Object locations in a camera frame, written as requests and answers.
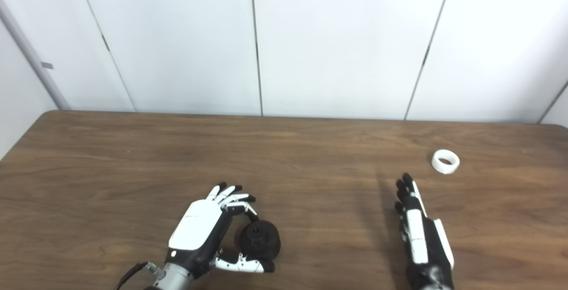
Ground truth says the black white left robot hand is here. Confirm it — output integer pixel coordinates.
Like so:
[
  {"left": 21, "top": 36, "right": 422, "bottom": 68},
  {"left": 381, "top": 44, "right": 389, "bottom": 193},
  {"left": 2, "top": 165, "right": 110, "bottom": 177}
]
[{"left": 166, "top": 182, "right": 276, "bottom": 277}]

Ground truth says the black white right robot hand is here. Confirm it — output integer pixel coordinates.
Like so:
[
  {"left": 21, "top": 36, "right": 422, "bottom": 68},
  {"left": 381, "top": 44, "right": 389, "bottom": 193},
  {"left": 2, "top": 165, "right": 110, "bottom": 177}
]
[{"left": 394, "top": 173, "right": 455, "bottom": 290}]

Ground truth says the round black plastic part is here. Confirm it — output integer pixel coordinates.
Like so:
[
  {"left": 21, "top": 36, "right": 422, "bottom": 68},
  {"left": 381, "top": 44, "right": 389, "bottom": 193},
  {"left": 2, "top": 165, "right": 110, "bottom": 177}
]
[{"left": 240, "top": 220, "right": 281, "bottom": 262}]

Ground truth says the white plastic ring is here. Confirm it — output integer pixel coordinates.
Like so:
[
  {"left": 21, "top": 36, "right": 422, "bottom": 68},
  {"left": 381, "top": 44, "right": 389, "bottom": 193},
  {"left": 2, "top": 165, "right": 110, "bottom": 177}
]
[{"left": 431, "top": 149, "right": 460, "bottom": 175}]

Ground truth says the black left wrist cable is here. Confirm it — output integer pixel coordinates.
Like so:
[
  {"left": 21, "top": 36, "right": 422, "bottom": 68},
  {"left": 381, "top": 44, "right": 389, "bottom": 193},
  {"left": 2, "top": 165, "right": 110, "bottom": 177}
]
[{"left": 114, "top": 261, "right": 165, "bottom": 290}]

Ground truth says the grey wall corner post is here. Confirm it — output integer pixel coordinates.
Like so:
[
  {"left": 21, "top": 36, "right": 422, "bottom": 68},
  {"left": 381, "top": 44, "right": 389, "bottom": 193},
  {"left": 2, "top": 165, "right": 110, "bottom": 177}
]
[{"left": 0, "top": 0, "right": 71, "bottom": 111}]

